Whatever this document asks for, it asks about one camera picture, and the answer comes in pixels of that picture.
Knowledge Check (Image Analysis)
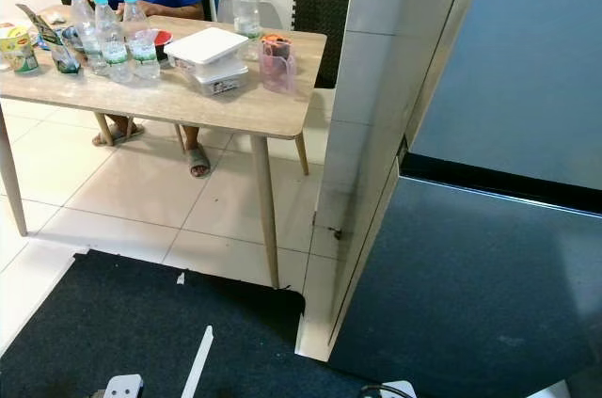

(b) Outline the grey fridge door with racks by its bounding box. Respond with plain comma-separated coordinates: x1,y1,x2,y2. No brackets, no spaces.
327,158,602,398

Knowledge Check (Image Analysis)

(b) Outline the yellow green instant noodle cup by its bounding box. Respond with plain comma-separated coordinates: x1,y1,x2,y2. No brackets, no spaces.
2,26,40,75

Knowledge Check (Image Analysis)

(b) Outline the green snack packet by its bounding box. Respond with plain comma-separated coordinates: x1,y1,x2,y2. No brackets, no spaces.
16,3,83,75

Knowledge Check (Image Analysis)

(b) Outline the metal bowl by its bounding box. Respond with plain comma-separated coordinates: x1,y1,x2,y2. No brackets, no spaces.
56,26,90,51

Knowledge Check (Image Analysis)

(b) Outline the dark floor mat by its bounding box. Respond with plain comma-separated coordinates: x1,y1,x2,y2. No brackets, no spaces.
0,249,379,398

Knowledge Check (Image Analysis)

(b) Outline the red bowl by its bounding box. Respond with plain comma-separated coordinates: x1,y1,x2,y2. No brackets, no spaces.
150,29,173,60

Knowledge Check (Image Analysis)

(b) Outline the white lidded food container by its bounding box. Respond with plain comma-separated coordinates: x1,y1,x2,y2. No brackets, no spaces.
165,26,250,97

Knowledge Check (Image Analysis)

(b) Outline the white strip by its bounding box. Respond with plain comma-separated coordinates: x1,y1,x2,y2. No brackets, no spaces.
183,326,215,398

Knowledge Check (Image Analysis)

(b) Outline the orange and black item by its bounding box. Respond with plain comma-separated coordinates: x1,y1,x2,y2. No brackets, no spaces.
261,34,291,56

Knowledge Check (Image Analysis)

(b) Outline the black foam puzzle mat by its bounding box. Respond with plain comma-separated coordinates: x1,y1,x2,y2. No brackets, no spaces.
290,0,349,88

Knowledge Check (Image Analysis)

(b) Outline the grey refrigerator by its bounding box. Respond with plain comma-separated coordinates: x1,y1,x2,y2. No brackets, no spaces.
296,0,602,398

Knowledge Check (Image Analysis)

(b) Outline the grey freezer door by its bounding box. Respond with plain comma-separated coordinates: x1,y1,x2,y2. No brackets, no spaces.
404,0,602,194

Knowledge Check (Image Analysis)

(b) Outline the light grey left wrist camera mount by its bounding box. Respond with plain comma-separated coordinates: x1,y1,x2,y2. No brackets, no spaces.
103,374,144,398

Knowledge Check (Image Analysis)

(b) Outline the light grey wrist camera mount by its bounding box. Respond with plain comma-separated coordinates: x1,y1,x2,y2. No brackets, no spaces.
376,380,418,398
103,374,144,398

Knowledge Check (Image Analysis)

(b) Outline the light grey right wrist camera mount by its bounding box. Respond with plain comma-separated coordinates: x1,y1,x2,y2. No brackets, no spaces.
376,380,418,398

